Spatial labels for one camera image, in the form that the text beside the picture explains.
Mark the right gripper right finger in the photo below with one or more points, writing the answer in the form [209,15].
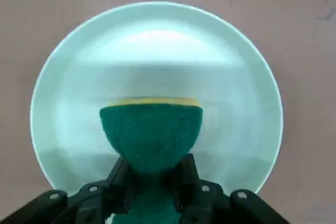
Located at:
[204,200]

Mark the pale green round plate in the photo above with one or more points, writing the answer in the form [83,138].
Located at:
[157,51]

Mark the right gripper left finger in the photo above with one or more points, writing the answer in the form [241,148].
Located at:
[86,200]

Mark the green and yellow sponge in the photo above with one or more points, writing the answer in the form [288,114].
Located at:
[151,134]

